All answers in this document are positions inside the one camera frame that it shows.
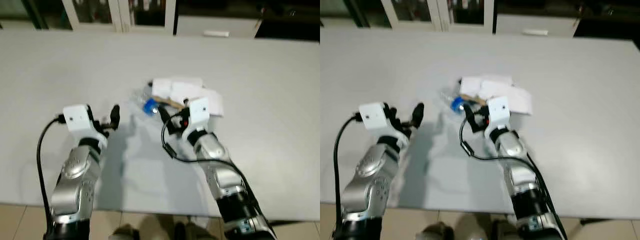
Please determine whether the dark glass cabinet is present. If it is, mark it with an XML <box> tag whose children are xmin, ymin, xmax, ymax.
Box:
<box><xmin>320</xmin><ymin>0</ymin><xmax>387</xmax><ymax>30</ymax></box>
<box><xmin>0</xmin><ymin>0</ymin><xmax>68</xmax><ymax>31</ymax></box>

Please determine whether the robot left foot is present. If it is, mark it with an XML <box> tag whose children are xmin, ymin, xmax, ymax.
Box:
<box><xmin>417</xmin><ymin>223</ymin><xmax>452</xmax><ymax>240</ymax></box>
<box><xmin>108</xmin><ymin>224</ymin><xmax>142</xmax><ymax>240</ymax></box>

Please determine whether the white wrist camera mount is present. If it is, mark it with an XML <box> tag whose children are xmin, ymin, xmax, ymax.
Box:
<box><xmin>181</xmin><ymin>97</ymin><xmax>211</xmax><ymax>138</ymax></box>
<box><xmin>62</xmin><ymin>104</ymin><xmax>96</xmax><ymax>134</ymax></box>
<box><xmin>358</xmin><ymin>102</ymin><xmax>392</xmax><ymax>132</ymax></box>
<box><xmin>486</xmin><ymin>95</ymin><xmax>511</xmax><ymax>132</ymax></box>

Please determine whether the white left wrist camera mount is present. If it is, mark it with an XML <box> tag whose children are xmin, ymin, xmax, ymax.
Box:
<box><xmin>358</xmin><ymin>102</ymin><xmax>392</xmax><ymax>132</ymax></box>
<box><xmin>62</xmin><ymin>104</ymin><xmax>96</xmax><ymax>134</ymax></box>

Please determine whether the clear bottle with blue cap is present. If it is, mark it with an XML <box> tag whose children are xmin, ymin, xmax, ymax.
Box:
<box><xmin>130</xmin><ymin>86</ymin><xmax>161</xmax><ymax>117</ymax></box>
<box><xmin>439</xmin><ymin>86</ymin><xmax>469</xmax><ymax>114</ymax></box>

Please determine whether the white drawer cabinet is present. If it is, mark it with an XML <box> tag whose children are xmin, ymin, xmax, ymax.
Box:
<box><xmin>175</xmin><ymin>14</ymin><xmax>262</xmax><ymax>39</ymax></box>
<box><xmin>494</xmin><ymin>13</ymin><xmax>581</xmax><ymax>38</ymax></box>

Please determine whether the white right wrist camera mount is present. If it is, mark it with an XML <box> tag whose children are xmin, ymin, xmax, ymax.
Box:
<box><xmin>181</xmin><ymin>97</ymin><xmax>211</xmax><ymax>138</ymax></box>
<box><xmin>486</xmin><ymin>95</ymin><xmax>511</xmax><ymax>132</ymax></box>

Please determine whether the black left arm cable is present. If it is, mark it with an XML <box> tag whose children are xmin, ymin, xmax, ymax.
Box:
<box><xmin>332</xmin><ymin>112</ymin><xmax>363</xmax><ymax>236</ymax></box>
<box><xmin>35</xmin><ymin>114</ymin><xmax>67</xmax><ymax>227</ymax></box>

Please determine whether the white glass door cabinet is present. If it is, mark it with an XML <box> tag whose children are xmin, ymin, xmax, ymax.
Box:
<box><xmin>380</xmin><ymin>0</ymin><xmax>496</xmax><ymax>35</ymax></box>
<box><xmin>62</xmin><ymin>0</ymin><xmax>177</xmax><ymax>36</ymax></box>

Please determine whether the folded white tissue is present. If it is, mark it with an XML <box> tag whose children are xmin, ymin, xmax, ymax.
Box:
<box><xmin>170</xmin><ymin>82</ymin><xmax>225</xmax><ymax>117</ymax></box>
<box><xmin>478</xmin><ymin>80</ymin><xmax>534</xmax><ymax>115</ymax></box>

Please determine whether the brown wooden stick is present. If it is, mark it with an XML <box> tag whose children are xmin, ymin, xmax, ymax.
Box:
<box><xmin>459</xmin><ymin>92</ymin><xmax>489</xmax><ymax>106</ymax></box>
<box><xmin>151</xmin><ymin>94</ymin><xmax>187</xmax><ymax>110</ymax></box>

